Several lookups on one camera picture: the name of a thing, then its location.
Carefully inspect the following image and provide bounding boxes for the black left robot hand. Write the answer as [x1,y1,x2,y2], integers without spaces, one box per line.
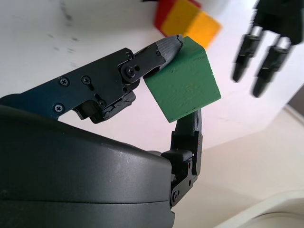
[231,0,304,98]

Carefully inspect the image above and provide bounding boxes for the yellow wooden block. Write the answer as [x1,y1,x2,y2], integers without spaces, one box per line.
[163,0,223,50]

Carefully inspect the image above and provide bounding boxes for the green wooden block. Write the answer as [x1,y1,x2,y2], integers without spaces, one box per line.
[143,36,222,124]

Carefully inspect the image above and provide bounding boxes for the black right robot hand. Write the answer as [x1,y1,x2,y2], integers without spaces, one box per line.
[0,34,204,228]

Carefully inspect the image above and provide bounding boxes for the white bowl rim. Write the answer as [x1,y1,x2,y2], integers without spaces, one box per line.
[212,189,304,228]

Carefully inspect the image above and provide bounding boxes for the red wooden block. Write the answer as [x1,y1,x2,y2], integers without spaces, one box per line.
[153,0,201,32]

